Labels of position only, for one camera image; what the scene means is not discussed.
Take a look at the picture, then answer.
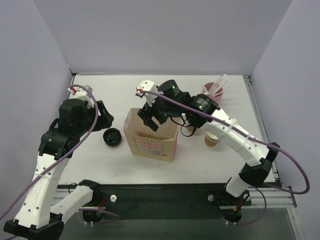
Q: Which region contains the pink paper gift bag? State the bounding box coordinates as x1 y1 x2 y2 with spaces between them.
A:
123 108 178 163

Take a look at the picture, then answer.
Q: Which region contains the brown paper coffee cup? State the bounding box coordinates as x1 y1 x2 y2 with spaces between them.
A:
187 126 197 133

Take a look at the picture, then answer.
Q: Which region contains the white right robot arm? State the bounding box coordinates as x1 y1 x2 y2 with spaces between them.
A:
135 79 279 204

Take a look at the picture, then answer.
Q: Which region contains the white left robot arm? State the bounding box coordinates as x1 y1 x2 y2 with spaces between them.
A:
3 98 114 240

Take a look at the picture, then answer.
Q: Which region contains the pink straw holder cup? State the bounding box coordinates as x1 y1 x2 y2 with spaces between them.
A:
201 82 224 104

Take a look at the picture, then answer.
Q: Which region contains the stack of brown paper cups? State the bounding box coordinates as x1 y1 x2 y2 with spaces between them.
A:
204 131 220 147

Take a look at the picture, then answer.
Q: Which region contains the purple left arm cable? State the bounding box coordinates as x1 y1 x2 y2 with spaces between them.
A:
0 84 121 223

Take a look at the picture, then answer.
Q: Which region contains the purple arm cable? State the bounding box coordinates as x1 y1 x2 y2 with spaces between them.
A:
139 90 311 226
0 84 121 223

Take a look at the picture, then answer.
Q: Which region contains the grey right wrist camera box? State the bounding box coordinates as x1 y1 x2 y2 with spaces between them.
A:
135 80 158 107

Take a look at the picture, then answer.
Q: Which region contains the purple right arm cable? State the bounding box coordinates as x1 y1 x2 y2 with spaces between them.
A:
139 90 311 226

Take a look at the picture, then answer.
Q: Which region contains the aluminium frame rail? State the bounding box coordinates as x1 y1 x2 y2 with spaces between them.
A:
243 74 297 208

